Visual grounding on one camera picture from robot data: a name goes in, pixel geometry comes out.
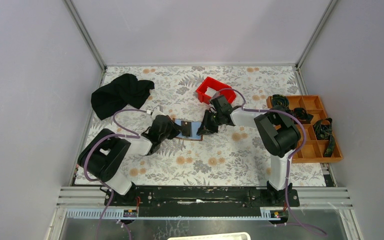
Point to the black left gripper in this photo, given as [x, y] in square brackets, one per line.
[176, 128]

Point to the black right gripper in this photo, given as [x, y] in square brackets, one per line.
[206, 128]

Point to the brown leather card holder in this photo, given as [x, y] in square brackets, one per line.
[195, 127]

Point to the black VIP credit card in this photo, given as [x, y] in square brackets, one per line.
[186, 130]

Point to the stack of credit cards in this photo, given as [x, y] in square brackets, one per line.
[211, 92]

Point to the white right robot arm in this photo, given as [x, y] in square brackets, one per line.
[276, 128]

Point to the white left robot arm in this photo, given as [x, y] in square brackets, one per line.
[101, 160]

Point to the red plastic bin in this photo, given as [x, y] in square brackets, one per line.
[210, 86]

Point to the black cloth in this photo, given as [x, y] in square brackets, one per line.
[124, 90]

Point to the dark rolled tie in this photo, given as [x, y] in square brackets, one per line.
[280, 100]
[302, 115]

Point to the orange compartment tray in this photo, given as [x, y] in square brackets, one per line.
[313, 149]

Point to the dark patterned tie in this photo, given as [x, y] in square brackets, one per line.
[324, 131]

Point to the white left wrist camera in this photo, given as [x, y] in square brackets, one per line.
[156, 111]

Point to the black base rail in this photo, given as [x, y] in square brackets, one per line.
[203, 201]

